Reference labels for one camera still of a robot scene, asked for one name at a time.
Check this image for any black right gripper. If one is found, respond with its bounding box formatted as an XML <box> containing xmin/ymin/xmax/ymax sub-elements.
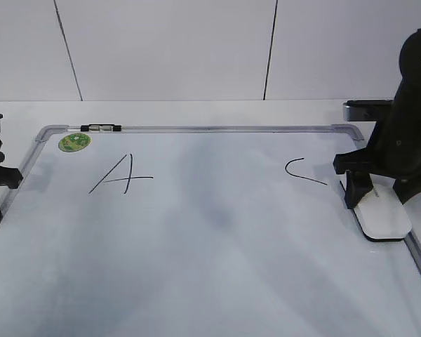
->
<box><xmin>333</xmin><ymin>28</ymin><xmax>421</xmax><ymax>209</ymax></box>

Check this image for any white rectangular whiteboard eraser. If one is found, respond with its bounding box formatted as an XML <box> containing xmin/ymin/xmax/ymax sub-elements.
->
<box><xmin>349</xmin><ymin>175</ymin><xmax>412</xmax><ymax>242</ymax></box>

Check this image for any green round sticker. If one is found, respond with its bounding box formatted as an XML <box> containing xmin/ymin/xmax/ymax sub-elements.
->
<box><xmin>58</xmin><ymin>133</ymin><xmax>91</xmax><ymax>153</ymax></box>

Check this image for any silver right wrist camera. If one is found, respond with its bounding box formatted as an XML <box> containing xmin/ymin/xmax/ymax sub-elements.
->
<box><xmin>343</xmin><ymin>100</ymin><xmax>393</xmax><ymax>121</ymax></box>

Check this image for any white whiteboard with aluminium frame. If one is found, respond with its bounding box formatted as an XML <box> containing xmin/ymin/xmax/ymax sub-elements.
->
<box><xmin>0</xmin><ymin>124</ymin><xmax>421</xmax><ymax>336</ymax></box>

